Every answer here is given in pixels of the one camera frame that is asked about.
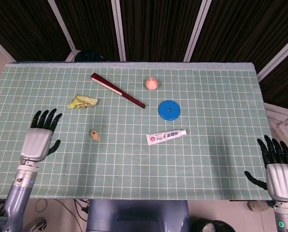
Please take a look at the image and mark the beige floor object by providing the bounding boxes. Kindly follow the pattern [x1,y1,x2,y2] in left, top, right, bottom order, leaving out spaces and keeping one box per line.
[247,200,272,213]

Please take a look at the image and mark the peach coloured ball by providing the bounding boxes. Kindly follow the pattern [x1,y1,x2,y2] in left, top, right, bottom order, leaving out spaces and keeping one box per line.
[145,77,159,91]

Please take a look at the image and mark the blue disc with hole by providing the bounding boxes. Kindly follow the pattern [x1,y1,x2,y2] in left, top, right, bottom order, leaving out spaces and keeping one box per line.
[158,100,181,121]

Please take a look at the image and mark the dark red folded fan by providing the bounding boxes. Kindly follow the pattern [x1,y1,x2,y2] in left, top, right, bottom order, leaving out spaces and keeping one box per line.
[90,72,146,109]

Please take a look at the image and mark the black waste bin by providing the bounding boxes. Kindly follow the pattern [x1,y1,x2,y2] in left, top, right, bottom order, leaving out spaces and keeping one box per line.
[191,218,235,232]

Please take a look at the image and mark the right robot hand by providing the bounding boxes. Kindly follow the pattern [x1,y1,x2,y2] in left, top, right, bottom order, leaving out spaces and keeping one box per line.
[244,134,288,202]

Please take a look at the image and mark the chrome metal leg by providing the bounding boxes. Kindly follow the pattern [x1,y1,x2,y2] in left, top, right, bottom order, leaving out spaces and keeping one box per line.
[23,218,47,232]

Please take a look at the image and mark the blue-grey robot torso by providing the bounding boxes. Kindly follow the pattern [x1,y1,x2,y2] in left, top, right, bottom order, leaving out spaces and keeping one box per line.
[86,199,191,232]

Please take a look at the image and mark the beige looped cable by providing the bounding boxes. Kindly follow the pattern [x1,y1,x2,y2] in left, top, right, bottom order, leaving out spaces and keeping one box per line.
[35,198,48,213]

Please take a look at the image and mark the white toothpaste tube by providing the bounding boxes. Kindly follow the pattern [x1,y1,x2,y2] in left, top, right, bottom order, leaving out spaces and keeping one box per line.
[145,129,187,146]

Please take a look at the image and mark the white metal rack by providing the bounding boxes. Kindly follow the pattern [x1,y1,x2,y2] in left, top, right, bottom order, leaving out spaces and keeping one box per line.
[263,102,288,136]

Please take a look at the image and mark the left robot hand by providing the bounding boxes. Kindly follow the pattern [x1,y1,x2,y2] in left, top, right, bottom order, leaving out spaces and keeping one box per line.
[20,108,63,162]

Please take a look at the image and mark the black object behind table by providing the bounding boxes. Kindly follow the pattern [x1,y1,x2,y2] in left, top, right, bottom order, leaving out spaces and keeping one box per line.
[74,50,106,62]

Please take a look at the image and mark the green checkered tablecloth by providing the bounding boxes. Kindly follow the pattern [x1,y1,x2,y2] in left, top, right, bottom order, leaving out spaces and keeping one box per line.
[0,62,274,201]

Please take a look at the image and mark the crumpled yellow-green wrapper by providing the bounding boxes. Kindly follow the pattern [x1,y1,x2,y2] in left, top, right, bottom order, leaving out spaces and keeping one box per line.
[67,94,98,109]

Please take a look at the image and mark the white partition post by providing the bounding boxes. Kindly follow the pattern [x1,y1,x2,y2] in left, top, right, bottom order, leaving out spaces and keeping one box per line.
[183,0,212,62]
[111,0,127,61]
[0,32,16,64]
[256,31,288,82]
[47,0,77,62]

